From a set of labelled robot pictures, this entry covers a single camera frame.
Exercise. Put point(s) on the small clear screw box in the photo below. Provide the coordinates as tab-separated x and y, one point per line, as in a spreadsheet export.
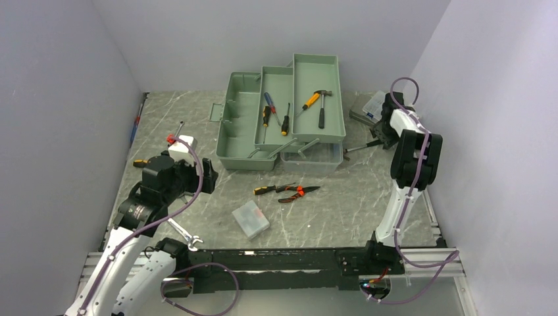
251	219

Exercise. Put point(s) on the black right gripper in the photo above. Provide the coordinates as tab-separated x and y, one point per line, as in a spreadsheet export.
388	141

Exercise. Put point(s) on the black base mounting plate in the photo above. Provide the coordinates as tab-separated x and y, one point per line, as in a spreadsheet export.
281	268

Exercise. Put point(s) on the orange black long nose pliers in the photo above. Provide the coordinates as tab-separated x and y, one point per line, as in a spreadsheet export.
300	191

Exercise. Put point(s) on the clear compartment organizer box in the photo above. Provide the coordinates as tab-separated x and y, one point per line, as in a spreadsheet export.
372	109

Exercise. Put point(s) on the black handled hammer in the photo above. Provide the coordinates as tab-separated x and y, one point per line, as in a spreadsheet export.
321	118

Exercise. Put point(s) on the orange handled screwdriver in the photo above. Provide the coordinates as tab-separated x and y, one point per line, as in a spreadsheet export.
308	103

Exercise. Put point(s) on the aluminium frame rail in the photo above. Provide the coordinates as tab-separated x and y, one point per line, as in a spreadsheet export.
418	263

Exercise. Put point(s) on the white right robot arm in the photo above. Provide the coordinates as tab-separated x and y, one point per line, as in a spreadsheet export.
414	167

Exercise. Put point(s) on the green toolbox with clear lid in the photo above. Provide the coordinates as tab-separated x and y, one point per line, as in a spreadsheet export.
306	148

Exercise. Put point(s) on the small claw hammer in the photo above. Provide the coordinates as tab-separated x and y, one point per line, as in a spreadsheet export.
360	147

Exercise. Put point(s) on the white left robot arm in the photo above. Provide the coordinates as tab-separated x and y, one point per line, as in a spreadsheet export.
109	290

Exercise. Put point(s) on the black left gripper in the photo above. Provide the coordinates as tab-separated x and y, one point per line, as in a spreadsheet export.
210	176

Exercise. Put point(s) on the blue red tool at wall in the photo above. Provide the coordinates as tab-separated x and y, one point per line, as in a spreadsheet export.
137	118

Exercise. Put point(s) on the small yellow black screwdriver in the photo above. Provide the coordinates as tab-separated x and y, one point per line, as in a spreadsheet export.
266	189

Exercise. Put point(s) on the blue red handled screwdriver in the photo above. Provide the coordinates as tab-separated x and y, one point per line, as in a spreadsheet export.
270	103

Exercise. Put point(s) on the small silver wrench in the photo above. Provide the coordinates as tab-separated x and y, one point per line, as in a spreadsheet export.
178	130

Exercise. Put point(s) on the yellow black tool handle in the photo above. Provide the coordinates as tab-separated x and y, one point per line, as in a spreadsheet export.
140	163

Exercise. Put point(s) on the silver combination wrench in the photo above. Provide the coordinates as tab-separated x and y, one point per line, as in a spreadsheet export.
185	233

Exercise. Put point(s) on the yellow black handled screwdriver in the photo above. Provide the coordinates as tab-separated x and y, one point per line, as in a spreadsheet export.
286	122

